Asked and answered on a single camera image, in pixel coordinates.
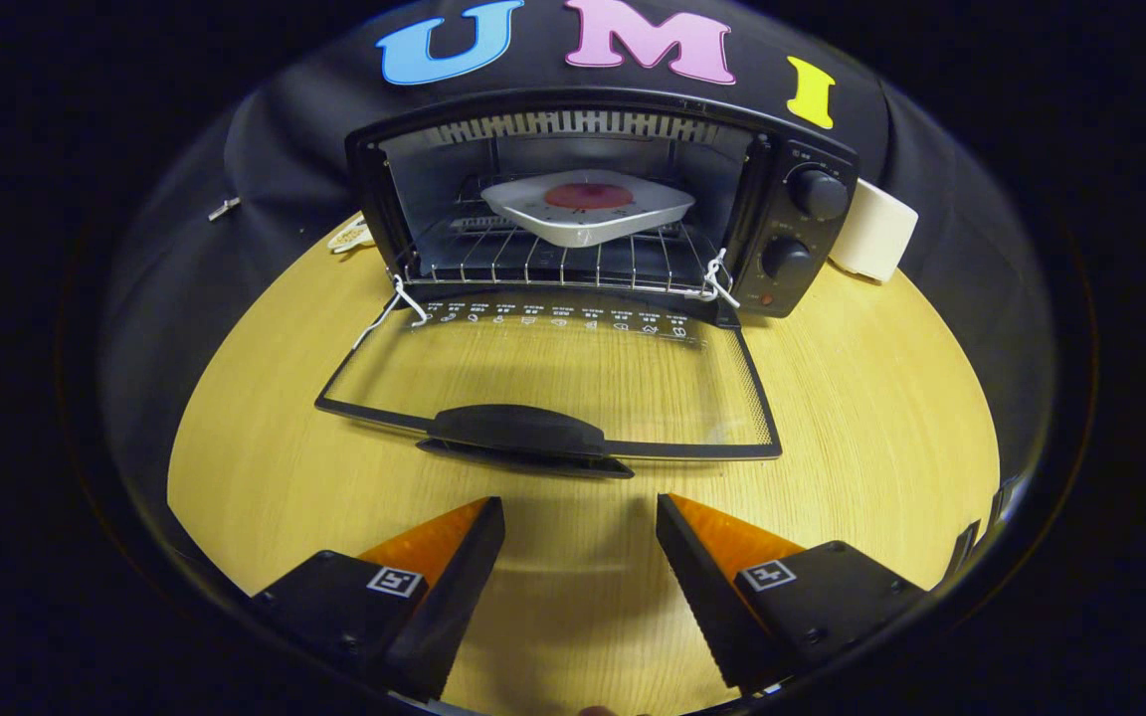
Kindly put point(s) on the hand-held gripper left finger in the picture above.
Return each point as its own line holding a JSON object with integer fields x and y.
{"x": 454, "y": 597}

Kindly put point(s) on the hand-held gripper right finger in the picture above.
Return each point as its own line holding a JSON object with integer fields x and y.
{"x": 707, "y": 587}

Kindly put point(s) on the black toaster oven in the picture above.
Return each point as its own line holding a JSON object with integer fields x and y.
{"x": 782, "y": 224}

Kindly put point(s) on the white square plate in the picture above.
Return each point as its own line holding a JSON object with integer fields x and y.
{"x": 583, "y": 227}

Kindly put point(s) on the pink ham slice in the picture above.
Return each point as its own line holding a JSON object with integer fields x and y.
{"x": 588, "y": 196}

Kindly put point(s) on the metal oven rack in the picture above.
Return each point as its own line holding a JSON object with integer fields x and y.
{"x": 543, "y": 267}

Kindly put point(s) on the cream pop-up toaster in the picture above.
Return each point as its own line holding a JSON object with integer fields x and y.
{"x": 876, "y": 234}

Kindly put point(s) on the small dish of snacks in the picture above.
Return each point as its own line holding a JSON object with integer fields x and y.
{"x": 346, "y": 239}

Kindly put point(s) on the white clip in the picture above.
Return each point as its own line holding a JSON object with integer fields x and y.
{"x": 224, "y": 209}

